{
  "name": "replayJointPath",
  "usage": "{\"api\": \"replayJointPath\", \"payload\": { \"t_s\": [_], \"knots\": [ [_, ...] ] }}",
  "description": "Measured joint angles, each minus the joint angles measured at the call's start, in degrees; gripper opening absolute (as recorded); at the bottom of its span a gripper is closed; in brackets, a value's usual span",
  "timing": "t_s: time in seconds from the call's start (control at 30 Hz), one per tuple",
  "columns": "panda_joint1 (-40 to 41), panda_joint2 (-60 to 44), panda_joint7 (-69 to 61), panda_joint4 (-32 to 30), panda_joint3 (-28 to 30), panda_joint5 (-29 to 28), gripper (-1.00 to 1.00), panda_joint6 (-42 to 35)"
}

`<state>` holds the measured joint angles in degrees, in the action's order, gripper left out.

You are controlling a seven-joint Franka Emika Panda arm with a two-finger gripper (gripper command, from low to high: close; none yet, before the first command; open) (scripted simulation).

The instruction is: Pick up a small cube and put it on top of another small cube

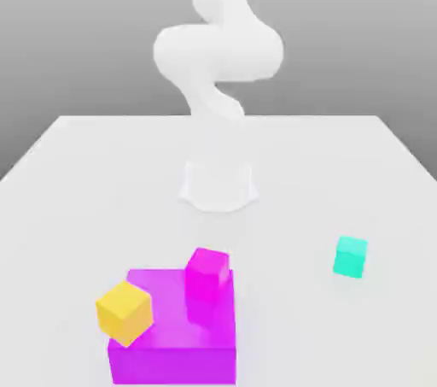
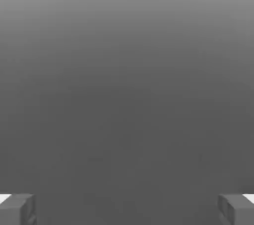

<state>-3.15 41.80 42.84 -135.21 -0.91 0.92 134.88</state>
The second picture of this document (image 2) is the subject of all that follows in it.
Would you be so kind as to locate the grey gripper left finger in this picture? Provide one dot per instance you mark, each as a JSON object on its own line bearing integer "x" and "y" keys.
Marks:
{"x": 15, "y": 210}

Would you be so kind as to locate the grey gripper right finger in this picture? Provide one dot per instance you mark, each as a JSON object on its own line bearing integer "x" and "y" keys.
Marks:
{"x": 238, "y": 210}

